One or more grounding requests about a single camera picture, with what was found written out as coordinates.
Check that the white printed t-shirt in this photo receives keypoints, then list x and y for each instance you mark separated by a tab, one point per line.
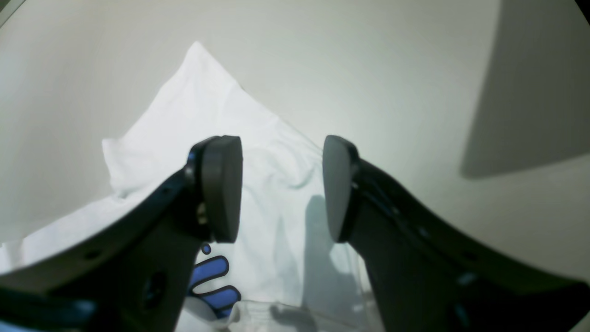
284	273

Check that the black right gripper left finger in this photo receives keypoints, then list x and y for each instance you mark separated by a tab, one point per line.
134	275

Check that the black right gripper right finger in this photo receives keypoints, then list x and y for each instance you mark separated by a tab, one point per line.
427	276

